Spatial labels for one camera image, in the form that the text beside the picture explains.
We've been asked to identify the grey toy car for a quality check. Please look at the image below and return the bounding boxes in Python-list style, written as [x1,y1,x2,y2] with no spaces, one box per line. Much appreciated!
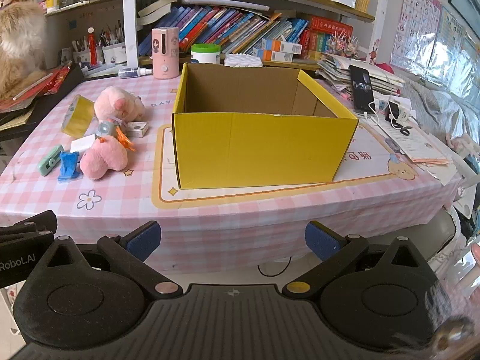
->
[94,120,121,141]

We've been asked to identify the pale thick book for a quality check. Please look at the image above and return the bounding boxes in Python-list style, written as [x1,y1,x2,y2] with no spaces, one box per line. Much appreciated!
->
[138,0,179,27]

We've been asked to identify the small spray bottle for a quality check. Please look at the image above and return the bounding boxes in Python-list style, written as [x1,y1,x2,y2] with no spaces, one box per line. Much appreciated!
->
[118,67,154,79]

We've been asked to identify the fluffy orange cat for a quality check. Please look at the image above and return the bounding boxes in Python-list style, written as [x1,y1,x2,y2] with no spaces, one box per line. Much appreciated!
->
[0,1,47,98]

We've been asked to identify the loose paper sheets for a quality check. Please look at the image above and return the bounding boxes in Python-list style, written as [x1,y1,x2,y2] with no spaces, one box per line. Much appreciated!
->
[369,118,454,166]

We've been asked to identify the orange and white box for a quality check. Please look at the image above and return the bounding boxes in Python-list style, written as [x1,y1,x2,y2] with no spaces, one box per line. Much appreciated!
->
[261,38,302,54]
[253,48,294,62]

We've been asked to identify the yellow tape roll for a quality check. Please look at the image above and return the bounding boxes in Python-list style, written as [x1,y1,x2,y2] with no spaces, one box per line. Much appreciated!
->
[61,94,96,138]

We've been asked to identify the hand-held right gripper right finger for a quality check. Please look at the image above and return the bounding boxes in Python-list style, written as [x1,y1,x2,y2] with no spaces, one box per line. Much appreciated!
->
[282,220,428,300]

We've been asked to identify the white jar with green lid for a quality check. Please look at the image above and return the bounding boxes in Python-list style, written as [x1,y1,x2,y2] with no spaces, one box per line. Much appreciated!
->
[190,44,221,65]

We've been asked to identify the group of desk pen holders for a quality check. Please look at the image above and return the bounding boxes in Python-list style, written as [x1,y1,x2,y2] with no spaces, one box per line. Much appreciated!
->
[71,26,126,66]

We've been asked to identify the pale wall chart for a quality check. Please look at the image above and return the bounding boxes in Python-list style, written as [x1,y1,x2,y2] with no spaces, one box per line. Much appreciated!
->
[437,5,480,83]

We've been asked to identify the row of colourful books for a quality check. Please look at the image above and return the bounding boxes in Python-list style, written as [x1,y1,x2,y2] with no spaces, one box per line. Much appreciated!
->
[138,5,310,55]

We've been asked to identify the cartoon bear desk mat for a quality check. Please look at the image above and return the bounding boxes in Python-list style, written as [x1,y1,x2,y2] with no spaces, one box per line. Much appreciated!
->
[151,120,421,211]

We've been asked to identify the black smartphone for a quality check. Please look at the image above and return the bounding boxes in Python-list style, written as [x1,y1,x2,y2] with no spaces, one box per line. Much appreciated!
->
[349,65,376,115]

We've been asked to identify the stack of papers and booklets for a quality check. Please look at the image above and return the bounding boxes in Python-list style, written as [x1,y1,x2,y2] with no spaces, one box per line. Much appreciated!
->
[315,53,406,98]

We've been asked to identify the white frame bookshelf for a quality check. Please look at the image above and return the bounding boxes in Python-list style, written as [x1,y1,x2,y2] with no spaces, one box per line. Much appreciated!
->
[123,0,391,70]

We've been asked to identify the small green correction tape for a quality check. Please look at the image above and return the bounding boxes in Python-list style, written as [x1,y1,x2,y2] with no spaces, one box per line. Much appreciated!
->
[37,145,65,176]

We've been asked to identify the yellow cardboard box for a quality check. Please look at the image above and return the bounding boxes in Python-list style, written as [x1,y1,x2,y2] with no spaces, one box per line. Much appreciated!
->
[172,62,360,190]

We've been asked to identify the pink humidifier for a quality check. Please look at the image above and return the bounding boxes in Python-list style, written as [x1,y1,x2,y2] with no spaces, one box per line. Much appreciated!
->
[151,27,180,79]

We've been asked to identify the small white box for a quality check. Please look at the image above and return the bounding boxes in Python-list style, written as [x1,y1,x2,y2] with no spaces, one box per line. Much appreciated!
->
[125,121,149,138]

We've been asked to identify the black cable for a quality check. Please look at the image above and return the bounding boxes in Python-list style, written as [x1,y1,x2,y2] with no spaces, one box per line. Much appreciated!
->
[257,257,293,276]

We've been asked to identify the black side table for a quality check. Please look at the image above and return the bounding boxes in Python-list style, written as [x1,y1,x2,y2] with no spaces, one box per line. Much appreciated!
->
[0,64,85,143]

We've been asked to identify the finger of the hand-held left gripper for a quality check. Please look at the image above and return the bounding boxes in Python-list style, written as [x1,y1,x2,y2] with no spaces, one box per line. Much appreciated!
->
[0,211,58,247]

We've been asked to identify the pink plush pig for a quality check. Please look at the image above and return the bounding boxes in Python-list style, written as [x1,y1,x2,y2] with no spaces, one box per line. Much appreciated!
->
[93,86,147,122]

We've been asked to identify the charger with white cable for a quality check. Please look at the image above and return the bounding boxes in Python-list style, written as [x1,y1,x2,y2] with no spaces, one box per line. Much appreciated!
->
[362,99,414,130]

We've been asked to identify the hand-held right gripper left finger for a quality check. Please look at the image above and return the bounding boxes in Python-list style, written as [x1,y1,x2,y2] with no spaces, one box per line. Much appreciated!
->
[44,220,184,301]

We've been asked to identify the blue plastic clip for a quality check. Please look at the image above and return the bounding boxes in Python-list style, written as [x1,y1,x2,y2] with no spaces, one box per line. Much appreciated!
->
[57,151,82,182]

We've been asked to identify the white card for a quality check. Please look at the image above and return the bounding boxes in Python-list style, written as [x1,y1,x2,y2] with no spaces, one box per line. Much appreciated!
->
[70,136,97,155]

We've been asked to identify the long white tube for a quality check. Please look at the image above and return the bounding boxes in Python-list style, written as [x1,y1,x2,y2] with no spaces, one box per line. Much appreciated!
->
[182,0,271,14]

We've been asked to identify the red book box set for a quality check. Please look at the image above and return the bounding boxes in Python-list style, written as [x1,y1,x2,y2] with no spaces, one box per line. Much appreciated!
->
[300,17,354,55]

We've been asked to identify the pink plush with orange bow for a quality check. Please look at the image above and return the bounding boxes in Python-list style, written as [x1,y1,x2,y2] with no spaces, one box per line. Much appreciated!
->
[79,125,135,181]

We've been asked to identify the white quilted bag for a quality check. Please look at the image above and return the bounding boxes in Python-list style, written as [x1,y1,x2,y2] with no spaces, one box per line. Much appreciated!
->
[224,53,263,67]

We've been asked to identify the red paper packets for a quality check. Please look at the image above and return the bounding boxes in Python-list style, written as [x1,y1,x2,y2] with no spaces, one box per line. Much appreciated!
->
[0,64,72,111]

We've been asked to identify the pink alphabet wall poster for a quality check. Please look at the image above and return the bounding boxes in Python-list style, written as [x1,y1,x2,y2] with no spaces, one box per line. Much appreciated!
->
[390,0,443,68]

